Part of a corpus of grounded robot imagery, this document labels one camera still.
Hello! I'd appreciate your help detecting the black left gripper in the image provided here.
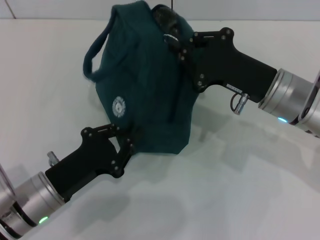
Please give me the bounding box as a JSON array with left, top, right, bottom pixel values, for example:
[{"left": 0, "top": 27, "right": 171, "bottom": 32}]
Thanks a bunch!
[{"left": 44, "top": 124, "right": 146, "bottom": 203}]

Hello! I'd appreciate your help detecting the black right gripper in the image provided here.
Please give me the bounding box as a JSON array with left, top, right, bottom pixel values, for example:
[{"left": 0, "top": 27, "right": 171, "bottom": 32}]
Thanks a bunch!
[{"left": 162, "top": 27, "right": 278, "bottom": 104}]

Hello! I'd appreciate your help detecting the dark teal insulated lunch bag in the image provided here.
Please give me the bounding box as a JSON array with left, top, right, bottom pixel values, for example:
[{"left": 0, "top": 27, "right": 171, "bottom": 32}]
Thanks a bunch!
[{"left": 82, "top": 0, "right": 199, "bottom": 156}]

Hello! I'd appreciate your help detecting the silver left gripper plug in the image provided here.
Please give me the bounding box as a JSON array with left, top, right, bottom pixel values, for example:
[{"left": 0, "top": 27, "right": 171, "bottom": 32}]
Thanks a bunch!
[{"left": 47, "top": 150, "right": 59, "bottom": 166}]

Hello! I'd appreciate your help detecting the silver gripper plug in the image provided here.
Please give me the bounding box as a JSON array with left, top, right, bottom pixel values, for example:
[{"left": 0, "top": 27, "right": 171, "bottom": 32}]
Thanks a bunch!
[
  {"left": 234, "top": 92, "right": 250, "bottom": 115},
  {"left": 47, "top": 150, "right": 59, "bottom": 166}
]

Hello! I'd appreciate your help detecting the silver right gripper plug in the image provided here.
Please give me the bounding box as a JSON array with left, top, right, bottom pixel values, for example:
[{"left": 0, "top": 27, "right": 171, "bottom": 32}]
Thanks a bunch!
[{"left": 234, "top": 92, "right": 250, "bottom": 115}]

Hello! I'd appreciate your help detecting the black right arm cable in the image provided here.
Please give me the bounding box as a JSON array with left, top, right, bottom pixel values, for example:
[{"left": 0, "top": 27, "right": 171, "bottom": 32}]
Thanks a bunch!
[{"left": 229, "top": 91, "right": 244, "bottom": 113}]

